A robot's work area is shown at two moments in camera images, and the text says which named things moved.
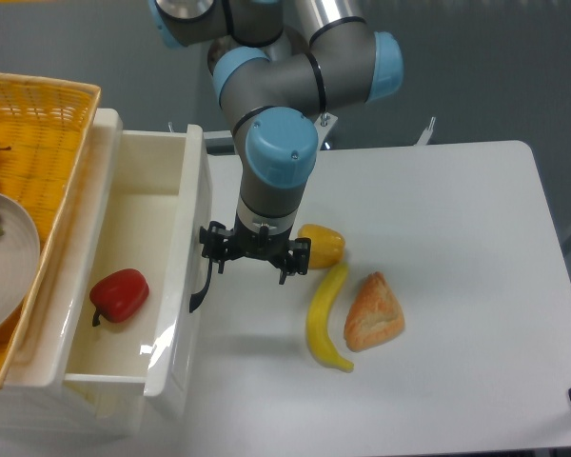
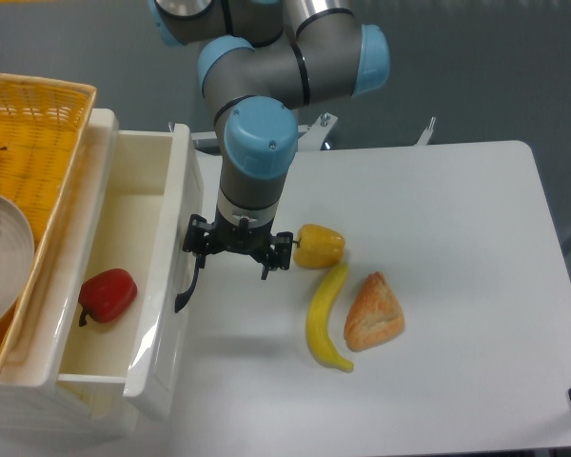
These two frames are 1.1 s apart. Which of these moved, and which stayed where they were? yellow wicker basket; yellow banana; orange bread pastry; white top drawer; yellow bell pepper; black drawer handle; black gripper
Moved: white top drawer; black gripper; black drawer handle
Stayed: yellow banana; orange bread pastry; yellow wicker basket; yellow bell pepper
